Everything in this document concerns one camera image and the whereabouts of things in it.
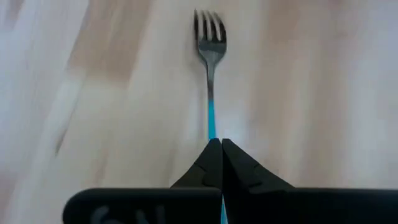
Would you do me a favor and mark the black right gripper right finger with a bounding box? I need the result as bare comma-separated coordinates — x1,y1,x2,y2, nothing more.
222,138,295,191

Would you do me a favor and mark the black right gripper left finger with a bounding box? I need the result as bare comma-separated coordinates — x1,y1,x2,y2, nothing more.
170,138,223,189

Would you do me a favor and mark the fork with solid teal handle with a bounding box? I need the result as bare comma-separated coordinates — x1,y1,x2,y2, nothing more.
192,8,228,224

